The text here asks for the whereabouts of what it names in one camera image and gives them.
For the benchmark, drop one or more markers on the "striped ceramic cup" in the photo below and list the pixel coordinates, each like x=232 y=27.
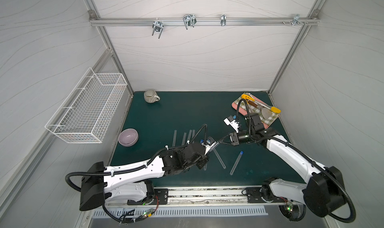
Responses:
x=151 y=96

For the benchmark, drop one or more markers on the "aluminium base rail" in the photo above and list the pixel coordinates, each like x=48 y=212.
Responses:
x=210 y=195

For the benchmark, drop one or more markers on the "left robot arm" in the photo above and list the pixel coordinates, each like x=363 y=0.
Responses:
x=101 y=184

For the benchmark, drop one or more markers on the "purple bowl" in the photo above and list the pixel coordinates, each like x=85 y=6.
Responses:
x=128 y=137

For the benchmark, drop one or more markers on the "white wire basket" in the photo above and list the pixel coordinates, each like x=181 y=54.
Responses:
x=85 y=115

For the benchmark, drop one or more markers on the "yellow handled metal tongs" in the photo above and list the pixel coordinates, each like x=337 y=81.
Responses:
x=250 y=98

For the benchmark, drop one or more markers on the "white slotted cable duct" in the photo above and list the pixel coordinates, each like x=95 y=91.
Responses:
x=212 y=211

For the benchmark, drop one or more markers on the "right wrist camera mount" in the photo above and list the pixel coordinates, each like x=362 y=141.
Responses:
x=233 y=122

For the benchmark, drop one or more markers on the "green white checkered cloth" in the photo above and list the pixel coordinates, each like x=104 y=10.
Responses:
x=266 y=124

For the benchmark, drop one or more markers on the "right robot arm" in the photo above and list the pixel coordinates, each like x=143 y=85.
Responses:
x=323 y=191

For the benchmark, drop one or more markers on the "metal hook clamp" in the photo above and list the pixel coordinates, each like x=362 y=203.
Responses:
x=296 y=21
x=223 y=20
x=189 y=20
x=157 y=27

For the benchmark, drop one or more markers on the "aluminium top rail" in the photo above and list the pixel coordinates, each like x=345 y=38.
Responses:
x=173 y=22

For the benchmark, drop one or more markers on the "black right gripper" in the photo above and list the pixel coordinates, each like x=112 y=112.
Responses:
x=234 y=138

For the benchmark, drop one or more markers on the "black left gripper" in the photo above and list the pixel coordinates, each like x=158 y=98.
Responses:
x=202 y=157

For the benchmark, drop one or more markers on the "brown handled metal spatula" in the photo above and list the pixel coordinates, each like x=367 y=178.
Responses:
x=264 y=113

